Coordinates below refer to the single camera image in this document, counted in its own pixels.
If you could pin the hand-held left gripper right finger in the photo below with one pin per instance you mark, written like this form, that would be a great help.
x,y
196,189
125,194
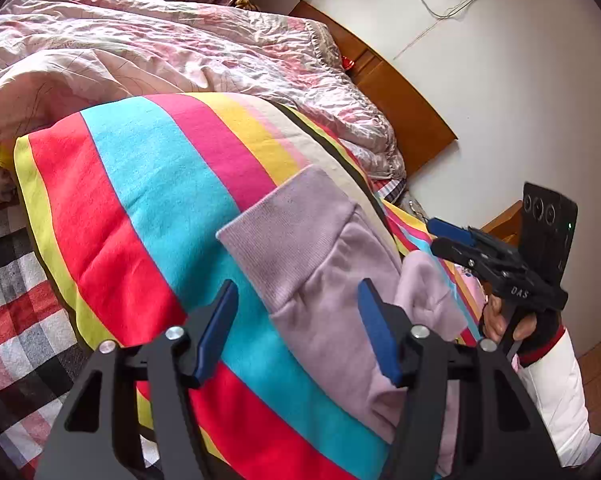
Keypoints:
x,y
376,332

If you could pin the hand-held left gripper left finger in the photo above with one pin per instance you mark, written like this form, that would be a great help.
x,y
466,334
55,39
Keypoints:
x,y
215,332

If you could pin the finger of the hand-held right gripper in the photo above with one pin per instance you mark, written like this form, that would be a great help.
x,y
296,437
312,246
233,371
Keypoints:
x,y
455,232
455,255

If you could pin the lilac knit sweater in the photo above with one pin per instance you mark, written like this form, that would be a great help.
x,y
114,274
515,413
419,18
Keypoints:
x,y
320,270

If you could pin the person's right hand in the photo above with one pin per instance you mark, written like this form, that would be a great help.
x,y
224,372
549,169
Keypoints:
x,y
492,325

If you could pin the wooden headboard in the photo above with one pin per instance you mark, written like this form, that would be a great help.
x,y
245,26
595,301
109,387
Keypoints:
x,y
505,225
405,100

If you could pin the grey patterned pillow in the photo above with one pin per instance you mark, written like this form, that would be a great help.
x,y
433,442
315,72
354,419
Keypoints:
x,y
418,207

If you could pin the striped colourful blanket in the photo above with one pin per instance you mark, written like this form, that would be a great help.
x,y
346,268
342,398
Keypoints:
x,y
145,185

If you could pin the red plaid bedsheet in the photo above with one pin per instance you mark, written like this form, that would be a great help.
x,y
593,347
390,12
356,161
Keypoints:
x,y
20,310

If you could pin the red ornament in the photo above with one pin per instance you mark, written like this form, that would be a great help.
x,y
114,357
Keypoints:
x,y
349,63

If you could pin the pink floral quilt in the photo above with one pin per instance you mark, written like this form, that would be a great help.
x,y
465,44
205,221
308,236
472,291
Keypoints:
x,y
155,50

